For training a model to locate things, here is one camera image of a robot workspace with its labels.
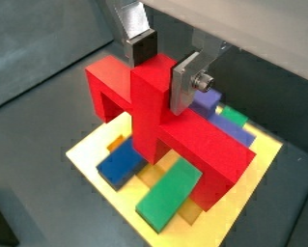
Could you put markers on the red cross-shaped block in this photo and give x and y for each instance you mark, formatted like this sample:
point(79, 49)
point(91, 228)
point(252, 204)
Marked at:
point(139, 91)

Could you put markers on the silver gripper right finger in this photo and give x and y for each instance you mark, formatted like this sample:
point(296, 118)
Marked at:
point(190, 72)

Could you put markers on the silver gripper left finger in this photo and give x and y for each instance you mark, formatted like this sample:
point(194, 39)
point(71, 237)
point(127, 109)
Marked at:
point(139, 37)

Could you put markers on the green bar block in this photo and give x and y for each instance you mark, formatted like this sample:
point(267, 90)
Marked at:
point(168, 196)

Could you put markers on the blue bar block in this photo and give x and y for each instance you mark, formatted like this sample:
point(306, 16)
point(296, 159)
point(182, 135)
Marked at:
point(120, 165)

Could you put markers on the purple cross-shaped block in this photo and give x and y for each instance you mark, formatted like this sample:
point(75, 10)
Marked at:
point(203, 105)

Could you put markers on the yellow base board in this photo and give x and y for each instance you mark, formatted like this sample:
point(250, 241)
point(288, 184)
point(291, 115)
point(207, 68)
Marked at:
point(192, 228)

